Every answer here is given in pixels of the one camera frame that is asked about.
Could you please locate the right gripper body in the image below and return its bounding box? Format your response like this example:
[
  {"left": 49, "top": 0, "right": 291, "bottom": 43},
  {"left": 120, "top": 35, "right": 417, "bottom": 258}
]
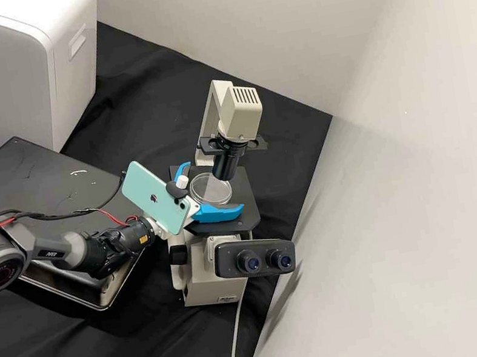
[{"left": 147, "top": 213, "right": 176, "bottom": 245}]

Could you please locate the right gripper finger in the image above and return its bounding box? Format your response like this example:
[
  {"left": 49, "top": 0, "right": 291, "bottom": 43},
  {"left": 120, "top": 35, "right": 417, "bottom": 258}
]
[
  {"left": 187, "top": 195, "right": 249, "bottom": 230},
  {"left": 169, "top": 161, "right": 196, "bottom": 184}
]

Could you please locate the petri dish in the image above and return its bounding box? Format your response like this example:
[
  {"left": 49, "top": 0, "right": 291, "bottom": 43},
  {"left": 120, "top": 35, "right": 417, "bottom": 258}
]
[{"left": 185, "top": 168, "right": 236, "bottom": 210}]

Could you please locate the cream microscope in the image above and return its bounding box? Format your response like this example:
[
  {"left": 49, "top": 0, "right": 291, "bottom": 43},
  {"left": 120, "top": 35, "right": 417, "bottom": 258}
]
[{"left": 138, "top": 70, "right": 304, "bottom": 313}]

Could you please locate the black tray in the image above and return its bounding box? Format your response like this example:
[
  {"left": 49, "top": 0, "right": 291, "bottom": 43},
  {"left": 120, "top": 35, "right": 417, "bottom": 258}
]
[{"left": 0, "top": 118, "right": 152, "bottom": 330}]

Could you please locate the right wrist camera phone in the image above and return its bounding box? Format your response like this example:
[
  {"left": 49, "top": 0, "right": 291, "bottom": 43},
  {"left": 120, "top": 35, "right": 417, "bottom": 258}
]
[{"left": 116, "top": 150, "right": 206, "bottom": 244}]

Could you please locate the black cable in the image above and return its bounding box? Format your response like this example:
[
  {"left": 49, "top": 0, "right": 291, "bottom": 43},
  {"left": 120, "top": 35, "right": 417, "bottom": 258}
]
[{"left": 65, "top": 172, "right": 131, "bottom": 217}]

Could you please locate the grey cable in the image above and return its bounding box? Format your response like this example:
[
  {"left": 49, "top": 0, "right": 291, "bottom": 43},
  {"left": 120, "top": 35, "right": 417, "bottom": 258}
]
[{"left": 213, "top": 296, "right": 258, "bottom": 357}]

